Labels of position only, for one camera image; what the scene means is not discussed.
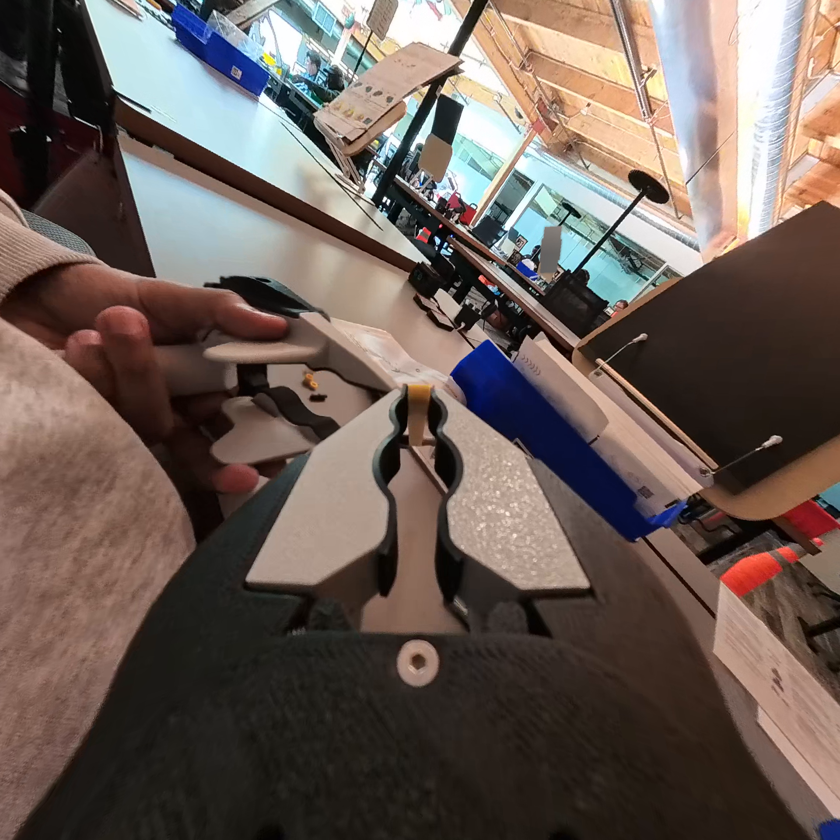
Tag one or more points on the wooden stand with black board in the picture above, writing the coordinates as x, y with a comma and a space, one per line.
735, 341

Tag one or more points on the blue storage bin with plastic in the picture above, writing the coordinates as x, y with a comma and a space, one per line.
223, 52

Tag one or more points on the black device on table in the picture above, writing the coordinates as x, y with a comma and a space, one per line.
430, 279

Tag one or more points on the lego instruction booklet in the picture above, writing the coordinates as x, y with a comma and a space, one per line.
387, 351

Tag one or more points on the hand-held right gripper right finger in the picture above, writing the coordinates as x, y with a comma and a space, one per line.
512, 525

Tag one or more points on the orange traffic cone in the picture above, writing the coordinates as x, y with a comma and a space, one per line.
754, 568

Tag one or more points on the silver ventilation duct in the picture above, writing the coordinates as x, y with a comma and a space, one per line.
722, 98

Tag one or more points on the black slanted pole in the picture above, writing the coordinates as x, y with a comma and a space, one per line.
426, 105

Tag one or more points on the white flat box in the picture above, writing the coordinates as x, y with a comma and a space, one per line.
571, 400

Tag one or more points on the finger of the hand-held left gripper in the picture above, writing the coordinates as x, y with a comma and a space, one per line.
328, 341
262, 433

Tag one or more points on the black round-top pole lamp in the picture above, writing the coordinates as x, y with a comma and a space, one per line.
646, 185

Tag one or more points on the person's left forearm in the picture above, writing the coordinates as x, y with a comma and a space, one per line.
33, 249

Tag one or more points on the long yellow lego beam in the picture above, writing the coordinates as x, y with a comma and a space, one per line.
418, 410

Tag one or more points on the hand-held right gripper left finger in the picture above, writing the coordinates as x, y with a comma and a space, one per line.
321, 518

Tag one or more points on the person's left hand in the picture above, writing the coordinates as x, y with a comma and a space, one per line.
124, 341

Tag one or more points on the cardboard display stand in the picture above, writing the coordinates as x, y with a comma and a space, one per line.
387, 92

